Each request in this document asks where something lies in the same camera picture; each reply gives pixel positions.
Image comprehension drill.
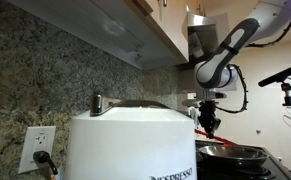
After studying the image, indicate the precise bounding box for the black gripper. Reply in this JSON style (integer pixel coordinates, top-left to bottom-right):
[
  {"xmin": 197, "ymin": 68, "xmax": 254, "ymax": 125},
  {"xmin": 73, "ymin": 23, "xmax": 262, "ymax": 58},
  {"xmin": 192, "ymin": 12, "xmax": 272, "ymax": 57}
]
[{"xmin": 198, "ymin": 100, "xmax": 222, "ymax": 139}]

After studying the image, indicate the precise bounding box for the orange silicone spatula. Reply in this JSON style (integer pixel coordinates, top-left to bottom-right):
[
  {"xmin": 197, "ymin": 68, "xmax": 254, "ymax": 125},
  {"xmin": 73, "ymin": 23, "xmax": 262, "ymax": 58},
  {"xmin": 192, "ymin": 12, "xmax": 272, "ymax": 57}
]
[{"xmin": 194, "ymin": 129, "xmax": 238, "ymax": 147}]

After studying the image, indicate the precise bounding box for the stainless steel pan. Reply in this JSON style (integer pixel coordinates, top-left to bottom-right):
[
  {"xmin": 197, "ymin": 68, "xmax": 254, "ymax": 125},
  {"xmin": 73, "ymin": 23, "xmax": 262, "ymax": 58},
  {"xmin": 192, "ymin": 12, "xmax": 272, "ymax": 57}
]
[{"xmin": 198, "ymin": 144, "xmax": 270, "ymax": 169}]

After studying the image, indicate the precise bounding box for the Nespresso coffee machine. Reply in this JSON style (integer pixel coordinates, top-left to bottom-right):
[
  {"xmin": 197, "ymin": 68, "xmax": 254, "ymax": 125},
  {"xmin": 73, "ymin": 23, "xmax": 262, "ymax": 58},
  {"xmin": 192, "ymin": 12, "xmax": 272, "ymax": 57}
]
[{"xmin": 63, "ymin": 94, "xmax": 198, "ymax": 180}]

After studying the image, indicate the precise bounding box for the wooden upper cabinet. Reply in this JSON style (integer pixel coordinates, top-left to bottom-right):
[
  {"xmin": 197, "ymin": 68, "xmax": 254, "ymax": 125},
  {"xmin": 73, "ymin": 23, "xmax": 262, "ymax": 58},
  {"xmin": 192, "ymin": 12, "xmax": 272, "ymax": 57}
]
[{"xmin": 4, "ymin": 0, "xmax": 190, "ymax": 71}]

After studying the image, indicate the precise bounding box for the black power plug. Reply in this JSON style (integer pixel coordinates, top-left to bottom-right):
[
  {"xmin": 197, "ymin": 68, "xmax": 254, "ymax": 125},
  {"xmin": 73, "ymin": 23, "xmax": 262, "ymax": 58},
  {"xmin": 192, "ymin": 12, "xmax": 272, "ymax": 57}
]
[{"xmin": 32, "ymin": 150, "xmax": 59, "ymax": 177}]

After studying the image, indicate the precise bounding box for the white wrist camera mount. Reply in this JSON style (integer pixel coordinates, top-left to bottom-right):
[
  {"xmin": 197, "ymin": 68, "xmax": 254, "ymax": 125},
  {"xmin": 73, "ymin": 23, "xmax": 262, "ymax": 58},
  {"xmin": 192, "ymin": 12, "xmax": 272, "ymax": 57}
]
[{"xmin": 181, "ymin": 89, "xmax": 228, "ymax": 108}]

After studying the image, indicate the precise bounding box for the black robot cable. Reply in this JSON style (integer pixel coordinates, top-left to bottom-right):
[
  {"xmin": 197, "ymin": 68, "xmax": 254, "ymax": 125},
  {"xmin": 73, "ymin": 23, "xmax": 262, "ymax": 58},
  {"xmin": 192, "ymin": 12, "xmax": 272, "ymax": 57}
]
[{"xmin": 214, "ymin": 16, "xmax": 291, "ymax": 114}]

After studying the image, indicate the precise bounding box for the black stereo camera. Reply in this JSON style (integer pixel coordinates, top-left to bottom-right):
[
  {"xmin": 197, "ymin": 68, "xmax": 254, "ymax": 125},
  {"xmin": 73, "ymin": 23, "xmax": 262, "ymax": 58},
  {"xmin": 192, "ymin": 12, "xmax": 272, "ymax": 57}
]
[{"xmin": 257, "ymin": 63, "xmax": 291, "ymax": 88}]

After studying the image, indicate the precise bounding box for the white wall outlet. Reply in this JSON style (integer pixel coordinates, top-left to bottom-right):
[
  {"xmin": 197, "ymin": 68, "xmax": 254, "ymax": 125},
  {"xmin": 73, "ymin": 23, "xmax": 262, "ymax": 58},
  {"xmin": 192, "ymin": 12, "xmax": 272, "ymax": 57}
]
[{"xmin": 18, "ymin": 125, "xmax": 57, "ymax": 175}]

